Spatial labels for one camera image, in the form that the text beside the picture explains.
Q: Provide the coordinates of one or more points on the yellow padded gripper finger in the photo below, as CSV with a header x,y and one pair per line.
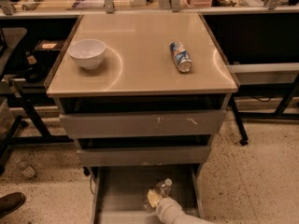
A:
x,y
153,198

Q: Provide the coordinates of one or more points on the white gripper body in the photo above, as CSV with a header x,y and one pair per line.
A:
x,y
163,205

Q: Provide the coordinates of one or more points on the clear plastic water bottle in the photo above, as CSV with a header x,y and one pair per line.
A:
x,y
163,188

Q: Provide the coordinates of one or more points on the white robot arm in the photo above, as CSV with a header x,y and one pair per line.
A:
x,y
187,219

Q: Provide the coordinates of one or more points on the bottom open grey drawer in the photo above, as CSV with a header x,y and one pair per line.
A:
x,y
120,192

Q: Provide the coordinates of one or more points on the middle grey drawer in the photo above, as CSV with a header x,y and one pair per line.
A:
x,y
142,156

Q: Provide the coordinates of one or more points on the top grey drawer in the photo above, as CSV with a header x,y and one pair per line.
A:
x,y
142,124

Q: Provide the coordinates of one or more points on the small bottle on floor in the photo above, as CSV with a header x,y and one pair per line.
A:
x,y
27,169

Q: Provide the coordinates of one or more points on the blue soda can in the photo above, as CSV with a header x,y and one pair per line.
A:
x,y
181,57

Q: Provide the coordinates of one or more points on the brown shoe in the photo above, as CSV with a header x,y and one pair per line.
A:
x,y
11,202

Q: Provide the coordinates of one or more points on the white ceramic bowl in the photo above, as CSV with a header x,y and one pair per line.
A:
x,y
88,53

